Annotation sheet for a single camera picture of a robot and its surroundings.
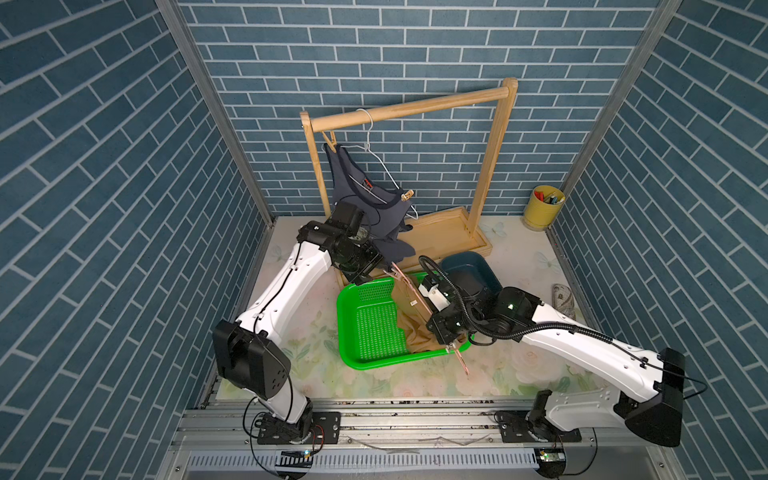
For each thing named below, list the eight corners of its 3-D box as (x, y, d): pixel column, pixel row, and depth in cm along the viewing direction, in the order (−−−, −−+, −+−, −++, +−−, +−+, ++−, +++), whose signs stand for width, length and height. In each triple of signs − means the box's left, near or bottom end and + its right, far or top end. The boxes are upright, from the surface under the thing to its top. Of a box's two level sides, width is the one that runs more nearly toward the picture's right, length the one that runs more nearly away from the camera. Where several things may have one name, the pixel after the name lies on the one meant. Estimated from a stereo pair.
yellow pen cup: (523, 232, 121) (538, 203, 108) (517, 214, 127) (530, 185, 115) (551, 232, 121) (568, 203, 109) (543, 214, 127) (558, 185, 115)
